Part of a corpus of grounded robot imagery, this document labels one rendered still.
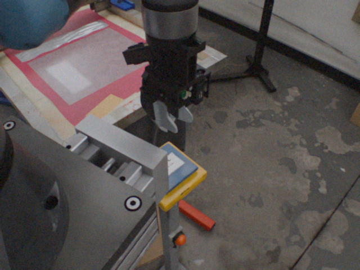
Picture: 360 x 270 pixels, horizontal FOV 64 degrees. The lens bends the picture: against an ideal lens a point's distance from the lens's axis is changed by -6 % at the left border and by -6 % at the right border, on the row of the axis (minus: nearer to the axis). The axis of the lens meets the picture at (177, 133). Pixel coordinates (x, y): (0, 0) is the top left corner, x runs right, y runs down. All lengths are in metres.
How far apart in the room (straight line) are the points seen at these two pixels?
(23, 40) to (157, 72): 0.23
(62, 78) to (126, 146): 0.63
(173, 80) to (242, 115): 1.81
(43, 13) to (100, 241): 0.20
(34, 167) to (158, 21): 0.23
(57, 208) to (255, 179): 1.67
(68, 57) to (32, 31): 0.81
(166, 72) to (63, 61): 0.66
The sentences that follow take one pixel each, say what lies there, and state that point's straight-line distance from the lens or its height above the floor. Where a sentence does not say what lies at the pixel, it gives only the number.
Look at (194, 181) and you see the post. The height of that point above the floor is 0.95.
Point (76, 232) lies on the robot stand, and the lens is 0.29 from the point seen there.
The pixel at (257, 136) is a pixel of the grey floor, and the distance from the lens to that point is 2.11.
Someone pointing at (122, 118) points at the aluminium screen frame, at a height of 0.99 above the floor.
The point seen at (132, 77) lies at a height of 0.95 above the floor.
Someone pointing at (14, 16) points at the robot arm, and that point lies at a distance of 0.28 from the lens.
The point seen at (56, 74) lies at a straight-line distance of 1.02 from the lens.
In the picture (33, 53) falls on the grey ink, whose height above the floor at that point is 0.96.
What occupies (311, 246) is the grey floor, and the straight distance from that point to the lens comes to 1.76.
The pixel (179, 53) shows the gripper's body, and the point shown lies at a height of 1.29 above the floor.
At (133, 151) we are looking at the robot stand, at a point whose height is 1.21.
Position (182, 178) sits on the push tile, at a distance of 0.65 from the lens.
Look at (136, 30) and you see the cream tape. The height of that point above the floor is 0.96.
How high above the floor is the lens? 1.51
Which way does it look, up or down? 47 degrees down
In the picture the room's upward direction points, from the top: straight up
